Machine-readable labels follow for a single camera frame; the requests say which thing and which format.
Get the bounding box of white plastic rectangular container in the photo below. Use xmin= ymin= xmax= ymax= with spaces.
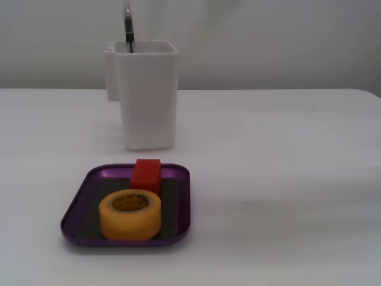
xmin=103 ymin=40 xmax=180 ymax=151

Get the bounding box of purple metal tray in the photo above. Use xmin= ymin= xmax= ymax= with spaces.
xmin=60 ymin=163 xmax=191 ymax=248

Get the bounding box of black pen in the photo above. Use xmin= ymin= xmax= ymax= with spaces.
xmin=123 ymin=0 xmax=136 ymax=55

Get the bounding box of red cube block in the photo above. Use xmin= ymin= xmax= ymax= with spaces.
xmin=130 ymin=158 xmax=163 ymax=198

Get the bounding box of yellow tape roll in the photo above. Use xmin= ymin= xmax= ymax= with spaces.
xmin=98 ymin=188 xmax=163 ymax=241

